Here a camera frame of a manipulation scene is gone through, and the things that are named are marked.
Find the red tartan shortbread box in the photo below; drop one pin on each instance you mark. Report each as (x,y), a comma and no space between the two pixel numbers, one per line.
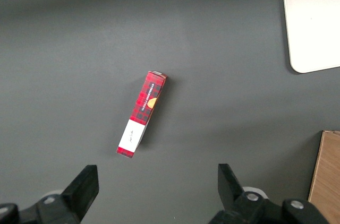
(142,114)

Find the white rectangular tray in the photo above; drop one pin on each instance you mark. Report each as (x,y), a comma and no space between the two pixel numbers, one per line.
(313,19)

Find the light wooden box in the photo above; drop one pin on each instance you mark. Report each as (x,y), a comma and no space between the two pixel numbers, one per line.
(327,179)

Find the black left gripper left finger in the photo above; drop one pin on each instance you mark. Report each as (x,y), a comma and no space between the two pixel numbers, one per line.
(82,192)

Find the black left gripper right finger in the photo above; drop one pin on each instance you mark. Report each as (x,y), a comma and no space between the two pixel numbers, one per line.
(232,192)

